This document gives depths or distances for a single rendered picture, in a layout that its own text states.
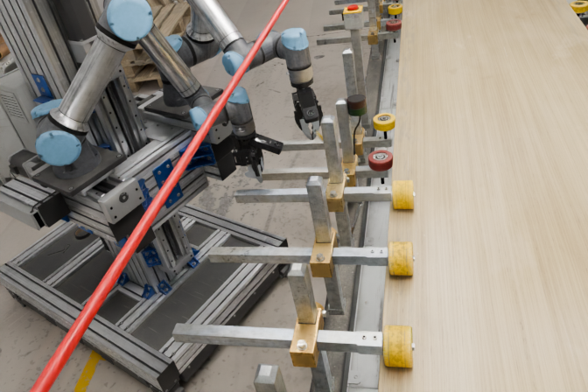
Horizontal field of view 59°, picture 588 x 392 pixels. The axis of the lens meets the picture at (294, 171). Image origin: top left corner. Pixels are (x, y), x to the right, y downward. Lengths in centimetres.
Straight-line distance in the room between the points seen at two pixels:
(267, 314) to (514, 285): 143
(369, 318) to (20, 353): 184
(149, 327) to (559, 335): 164
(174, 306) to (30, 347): 82
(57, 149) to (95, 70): 25
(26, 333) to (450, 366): 227
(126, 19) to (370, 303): 106
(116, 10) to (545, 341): 126
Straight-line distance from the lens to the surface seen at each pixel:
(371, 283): 168
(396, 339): 109
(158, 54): 168
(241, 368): 234
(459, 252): 137
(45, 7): 189
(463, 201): 152
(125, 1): 148
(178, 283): 244
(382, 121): 191
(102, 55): 152
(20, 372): 283
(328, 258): 127
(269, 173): 180
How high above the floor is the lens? 185
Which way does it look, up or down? 34 degrees down
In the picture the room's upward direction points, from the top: 12 degrees counter-clockwise
